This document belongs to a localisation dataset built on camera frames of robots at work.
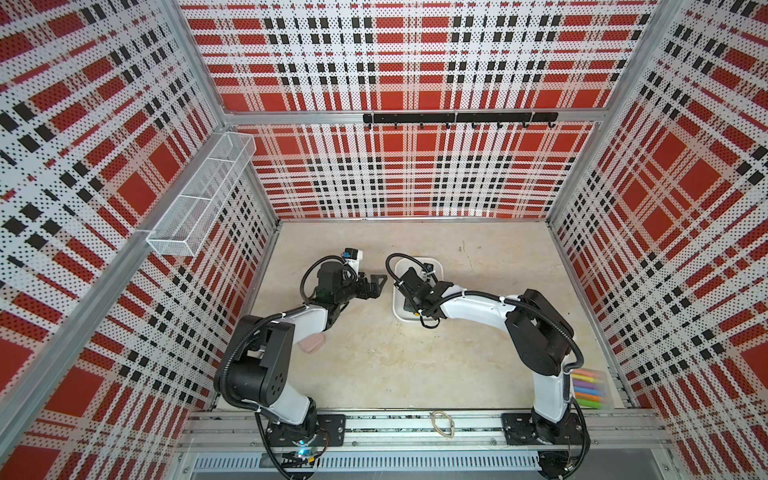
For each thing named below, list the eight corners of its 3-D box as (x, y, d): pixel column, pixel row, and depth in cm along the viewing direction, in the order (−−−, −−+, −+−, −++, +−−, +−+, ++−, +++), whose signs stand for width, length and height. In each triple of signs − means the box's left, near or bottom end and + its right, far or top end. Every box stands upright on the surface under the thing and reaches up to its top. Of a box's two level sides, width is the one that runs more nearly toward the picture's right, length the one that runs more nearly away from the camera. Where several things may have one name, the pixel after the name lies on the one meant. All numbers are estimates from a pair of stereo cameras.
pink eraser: (304, 357, 88) (301, 353, 85) (300, 345, 90) (297, 341, 87) (328, 345, 90) (326, 341, 87) (323, 334, 92) (321, 329, 90)
